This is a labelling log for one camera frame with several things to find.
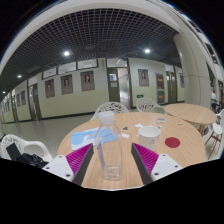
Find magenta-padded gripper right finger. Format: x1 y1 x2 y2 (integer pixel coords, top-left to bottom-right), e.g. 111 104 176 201
130 142 184 186

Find flat round red coaster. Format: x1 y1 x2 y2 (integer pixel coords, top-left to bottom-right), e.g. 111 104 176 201
164 136 181 149

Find person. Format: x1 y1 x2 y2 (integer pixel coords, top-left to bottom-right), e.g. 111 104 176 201
210 89 219 113

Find black bag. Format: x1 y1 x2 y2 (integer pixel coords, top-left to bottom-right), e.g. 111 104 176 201
5 142 50 169

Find framed wall portraits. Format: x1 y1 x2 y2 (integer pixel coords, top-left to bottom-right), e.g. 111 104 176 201
14 68 186 108

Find white perforated plastic chair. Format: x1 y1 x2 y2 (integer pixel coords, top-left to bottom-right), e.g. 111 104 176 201
135 96 168 115
90 101 130 121

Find white plastic armchair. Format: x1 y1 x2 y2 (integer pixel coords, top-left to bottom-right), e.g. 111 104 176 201
0 133 54 163

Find dark green door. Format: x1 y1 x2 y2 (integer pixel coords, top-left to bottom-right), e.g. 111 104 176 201
106 67 121 103

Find clear plastic bottle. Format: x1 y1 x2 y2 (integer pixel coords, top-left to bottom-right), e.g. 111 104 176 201
94 110 123 182

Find round wooden side table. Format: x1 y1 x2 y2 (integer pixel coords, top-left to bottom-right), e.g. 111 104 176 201
163 102 218 136

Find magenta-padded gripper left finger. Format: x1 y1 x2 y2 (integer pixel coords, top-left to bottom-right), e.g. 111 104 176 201
41 143 95 187

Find round ceiling lights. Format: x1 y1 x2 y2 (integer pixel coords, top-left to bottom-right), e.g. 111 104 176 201
1 48 153 96

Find white chair with wooden legs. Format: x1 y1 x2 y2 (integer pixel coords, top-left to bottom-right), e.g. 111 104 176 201
203 109 224 160

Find blue and white paper booklet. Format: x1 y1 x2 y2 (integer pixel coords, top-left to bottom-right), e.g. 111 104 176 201
70 127 118 151

